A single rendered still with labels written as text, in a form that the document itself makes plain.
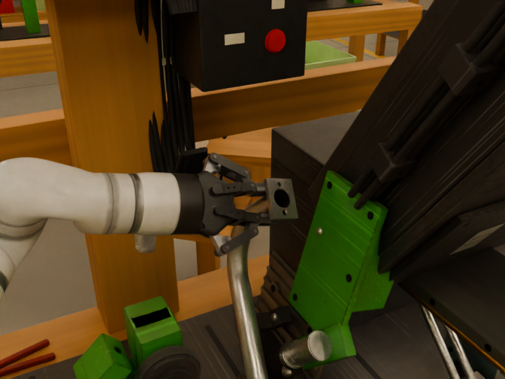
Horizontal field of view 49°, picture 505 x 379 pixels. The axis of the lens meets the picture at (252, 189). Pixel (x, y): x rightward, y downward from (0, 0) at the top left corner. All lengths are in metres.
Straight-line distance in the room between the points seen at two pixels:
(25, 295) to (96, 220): 2.11
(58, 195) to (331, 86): 0.70
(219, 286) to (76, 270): 1.69
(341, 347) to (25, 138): 0.58
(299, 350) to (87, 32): 0.52
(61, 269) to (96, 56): 2.06
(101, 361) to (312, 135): 0.50
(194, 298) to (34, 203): 0.61
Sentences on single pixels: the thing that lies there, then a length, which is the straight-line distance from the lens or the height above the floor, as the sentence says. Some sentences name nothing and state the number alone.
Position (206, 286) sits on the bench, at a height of 0.88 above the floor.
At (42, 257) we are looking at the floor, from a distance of 2.94.
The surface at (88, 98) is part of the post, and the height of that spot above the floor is 1.33.
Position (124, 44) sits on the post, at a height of 1.40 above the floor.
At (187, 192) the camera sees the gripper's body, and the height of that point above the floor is 1.29.
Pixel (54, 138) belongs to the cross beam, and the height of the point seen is 1.24.
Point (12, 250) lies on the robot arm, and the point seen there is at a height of 1.28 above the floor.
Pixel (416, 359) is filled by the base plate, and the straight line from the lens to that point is 1.02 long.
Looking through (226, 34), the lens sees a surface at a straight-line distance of 0.79.
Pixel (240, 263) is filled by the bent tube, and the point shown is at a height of 1.12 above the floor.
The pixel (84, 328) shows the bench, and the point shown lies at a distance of 1.11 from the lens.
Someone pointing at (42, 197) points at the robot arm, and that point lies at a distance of 0.59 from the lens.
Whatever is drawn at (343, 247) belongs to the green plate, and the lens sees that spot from 0.72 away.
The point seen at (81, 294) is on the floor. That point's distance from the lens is 2.64.
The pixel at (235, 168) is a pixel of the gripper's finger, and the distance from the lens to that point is 0.72.
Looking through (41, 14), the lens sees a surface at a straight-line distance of 7.48.
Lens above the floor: 1.61
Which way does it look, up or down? 29 degrees down
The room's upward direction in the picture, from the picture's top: straight up
